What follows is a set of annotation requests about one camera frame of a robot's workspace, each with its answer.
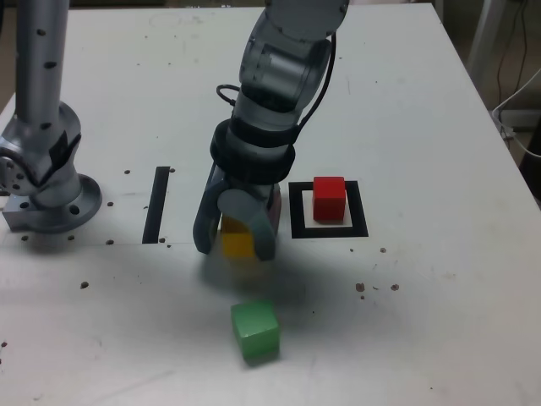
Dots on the yellow cube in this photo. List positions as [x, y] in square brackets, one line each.
[236, 245]

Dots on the white table leg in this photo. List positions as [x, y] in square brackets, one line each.
[486, 38]

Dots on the green cube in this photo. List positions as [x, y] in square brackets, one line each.
[258, 336]

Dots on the black tape strip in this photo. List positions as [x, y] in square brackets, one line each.
[154, 207]

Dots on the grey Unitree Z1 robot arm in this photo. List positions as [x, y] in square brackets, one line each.
[42, 84]

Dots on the red cube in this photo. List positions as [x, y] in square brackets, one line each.
[329, 203]

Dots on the black tape square outline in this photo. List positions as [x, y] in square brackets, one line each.
[296, 211]

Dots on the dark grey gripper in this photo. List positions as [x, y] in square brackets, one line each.
[264, 194]

